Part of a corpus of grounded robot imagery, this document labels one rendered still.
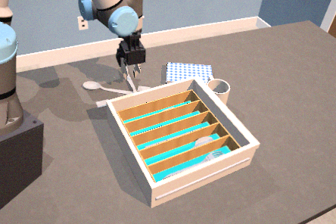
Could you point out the blue and white checked cloth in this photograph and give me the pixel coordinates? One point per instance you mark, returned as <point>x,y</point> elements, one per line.
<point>176,72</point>

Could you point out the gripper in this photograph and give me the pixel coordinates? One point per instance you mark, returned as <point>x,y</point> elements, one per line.
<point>133,53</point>

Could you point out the beige mug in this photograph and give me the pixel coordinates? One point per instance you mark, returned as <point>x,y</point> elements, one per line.
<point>220,88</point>

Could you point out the white cutlery drawer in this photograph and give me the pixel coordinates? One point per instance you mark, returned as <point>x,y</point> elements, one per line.
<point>236,129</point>

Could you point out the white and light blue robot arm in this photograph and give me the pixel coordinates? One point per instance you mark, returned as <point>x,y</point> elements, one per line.
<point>114,14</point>

